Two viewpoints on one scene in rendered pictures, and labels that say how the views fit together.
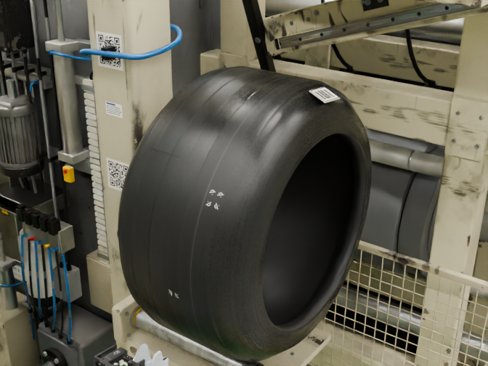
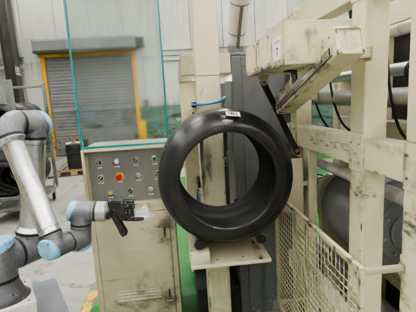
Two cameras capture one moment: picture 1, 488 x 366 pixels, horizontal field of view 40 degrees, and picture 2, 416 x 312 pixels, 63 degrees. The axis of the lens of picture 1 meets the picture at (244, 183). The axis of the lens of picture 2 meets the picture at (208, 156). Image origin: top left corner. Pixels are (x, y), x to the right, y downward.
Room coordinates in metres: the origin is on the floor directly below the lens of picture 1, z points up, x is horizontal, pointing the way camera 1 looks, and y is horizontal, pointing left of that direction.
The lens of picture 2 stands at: (0.24, -1.15, 1.54)
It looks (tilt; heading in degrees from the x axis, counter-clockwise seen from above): 10 degrees down; 49
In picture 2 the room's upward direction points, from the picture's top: 3 degrees counter-clockwise
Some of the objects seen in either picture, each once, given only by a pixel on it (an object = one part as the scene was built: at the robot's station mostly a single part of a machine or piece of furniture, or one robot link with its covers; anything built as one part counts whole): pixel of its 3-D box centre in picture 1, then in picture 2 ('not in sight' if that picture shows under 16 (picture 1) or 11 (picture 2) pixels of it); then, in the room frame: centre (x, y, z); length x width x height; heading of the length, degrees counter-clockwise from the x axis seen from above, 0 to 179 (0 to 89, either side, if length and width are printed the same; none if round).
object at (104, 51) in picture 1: (131, 42); (208, 103); (1.46, 0.25, 1.52); 0.19 x 0.19 x 0.06; 55
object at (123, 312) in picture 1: (173, 287); not in sight; (1.44, 0.17, 0.90); 0.40 x 0.03 x 0.10; 145
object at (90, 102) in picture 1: (104, 173); not in sight; (1.49, 0.34, 1.19); 0.05 x 0.04 x 0.48; 145
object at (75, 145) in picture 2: not in sight; (77, 155); (3.11, 6.98, 0.38); 1.20 x 0.80 x 0.76; 60
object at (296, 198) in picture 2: not in sight; (283, 181); (1.77, -0.01, 1.05); 0.20 x 0.15 x 0.30; 55
